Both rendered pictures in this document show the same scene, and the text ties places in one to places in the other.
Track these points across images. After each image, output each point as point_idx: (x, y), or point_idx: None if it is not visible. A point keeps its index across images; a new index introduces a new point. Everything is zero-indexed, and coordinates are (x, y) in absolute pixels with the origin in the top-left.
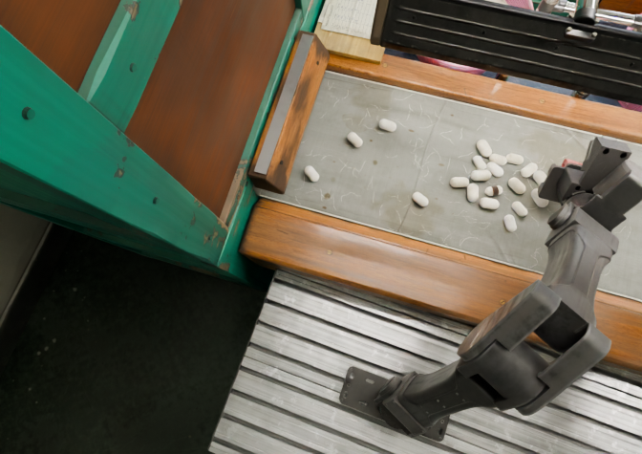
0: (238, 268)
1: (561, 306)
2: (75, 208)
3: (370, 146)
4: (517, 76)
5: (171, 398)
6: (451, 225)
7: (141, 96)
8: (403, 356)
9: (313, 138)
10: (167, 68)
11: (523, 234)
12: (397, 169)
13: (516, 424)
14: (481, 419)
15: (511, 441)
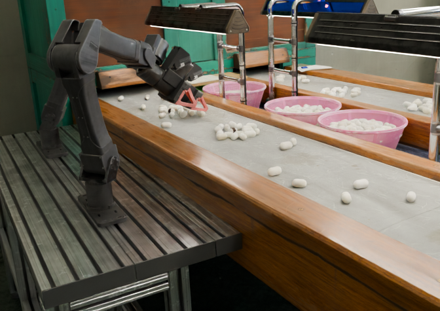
0: (65, 112)
1: None
2: (44, 52)
3: (150, 101)
4: (165, 26)
5: None
6: (143, 114)
7: None
8: (75, 144)
9: (136, 97)
10: None
11: (163, 120)
12: (149, 105)
13: (78, 164)
14: (70, 160)
15: (69, 165)
